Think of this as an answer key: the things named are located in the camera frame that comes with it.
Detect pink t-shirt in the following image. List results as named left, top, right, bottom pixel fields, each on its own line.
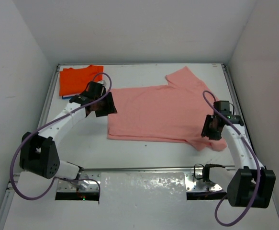
left=107, top=67, right=227, bottom=151

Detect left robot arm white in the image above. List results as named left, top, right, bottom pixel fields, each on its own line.
left=19, top=80, right=117, bottom=180

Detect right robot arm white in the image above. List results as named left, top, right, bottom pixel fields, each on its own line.
left=201, top=101, right=276, bottom=208

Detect folded orange t-shirt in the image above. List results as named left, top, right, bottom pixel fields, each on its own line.
left=59, top=65, right=104, bottom=97

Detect white foam front panel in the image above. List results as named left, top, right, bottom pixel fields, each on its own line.
left=2, top=171, right=279, bottom=230

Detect aluminium table frame rail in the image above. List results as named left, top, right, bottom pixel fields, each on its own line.
left=0, top=63, right=257, bottom=230

